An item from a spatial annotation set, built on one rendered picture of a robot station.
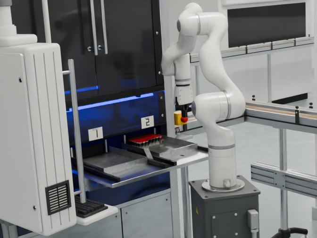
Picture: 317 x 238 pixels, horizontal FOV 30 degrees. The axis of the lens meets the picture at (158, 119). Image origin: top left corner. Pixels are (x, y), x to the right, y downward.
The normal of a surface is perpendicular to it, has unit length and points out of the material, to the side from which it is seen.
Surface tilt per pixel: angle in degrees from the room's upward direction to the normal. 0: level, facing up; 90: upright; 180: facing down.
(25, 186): 90
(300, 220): 0
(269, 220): 0
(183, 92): 90
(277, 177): 90
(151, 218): 90
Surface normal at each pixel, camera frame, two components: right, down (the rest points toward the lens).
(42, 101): 0.73, 0.10
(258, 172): -0.78, 0.18
